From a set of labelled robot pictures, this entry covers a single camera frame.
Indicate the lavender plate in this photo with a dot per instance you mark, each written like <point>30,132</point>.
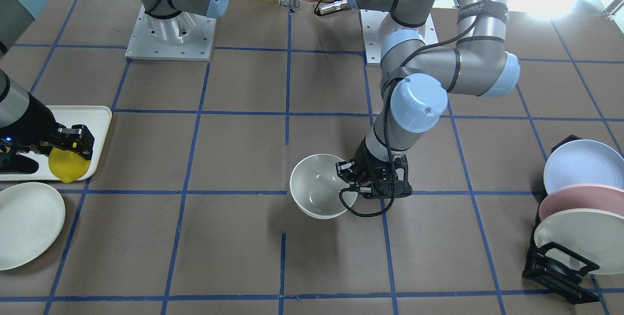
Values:
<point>583,161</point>

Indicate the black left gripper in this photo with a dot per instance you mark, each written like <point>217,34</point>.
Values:
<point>366,158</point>

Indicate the white rectangular tray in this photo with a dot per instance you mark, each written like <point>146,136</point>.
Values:
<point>96,118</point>

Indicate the yellow lemon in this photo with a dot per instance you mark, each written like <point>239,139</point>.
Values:
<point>66,165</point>

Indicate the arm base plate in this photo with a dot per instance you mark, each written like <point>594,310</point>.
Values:
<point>377,25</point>
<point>170,44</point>

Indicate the cream plate in rack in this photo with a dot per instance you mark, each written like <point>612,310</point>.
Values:
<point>594,234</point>

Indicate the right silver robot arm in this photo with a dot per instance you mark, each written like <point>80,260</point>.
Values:
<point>17,15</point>

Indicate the cream round plate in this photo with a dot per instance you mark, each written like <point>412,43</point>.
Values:
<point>32,215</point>

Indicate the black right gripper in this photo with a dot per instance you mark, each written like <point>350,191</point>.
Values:
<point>35,121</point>

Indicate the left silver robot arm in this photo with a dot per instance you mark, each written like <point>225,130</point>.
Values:
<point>416,81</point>

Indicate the cream ceramic bowl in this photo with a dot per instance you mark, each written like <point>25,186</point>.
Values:
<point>315,186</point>

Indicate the pink plate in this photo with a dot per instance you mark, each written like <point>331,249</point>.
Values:
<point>583,196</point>

